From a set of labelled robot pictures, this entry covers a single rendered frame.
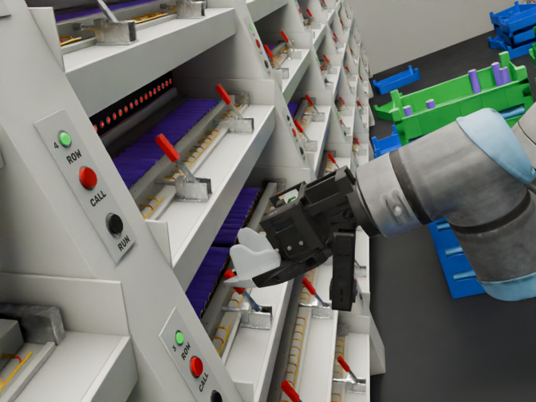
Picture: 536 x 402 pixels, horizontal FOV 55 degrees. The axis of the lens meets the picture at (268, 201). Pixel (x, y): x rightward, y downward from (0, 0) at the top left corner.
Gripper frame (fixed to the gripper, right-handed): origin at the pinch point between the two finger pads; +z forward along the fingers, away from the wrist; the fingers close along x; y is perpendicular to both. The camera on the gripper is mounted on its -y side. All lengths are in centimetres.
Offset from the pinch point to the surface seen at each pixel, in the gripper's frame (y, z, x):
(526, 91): -17, -49, -67
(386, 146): -52, -2, -181
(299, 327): -24.3, 7.7, -22.1
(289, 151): 1.4, -1.6, -44.6
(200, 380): 2.0, -2.9, 21.0
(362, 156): -46, 7, -166
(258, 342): -7.3, 0.5, 4.0
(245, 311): -4.2, 1.3, 0.9
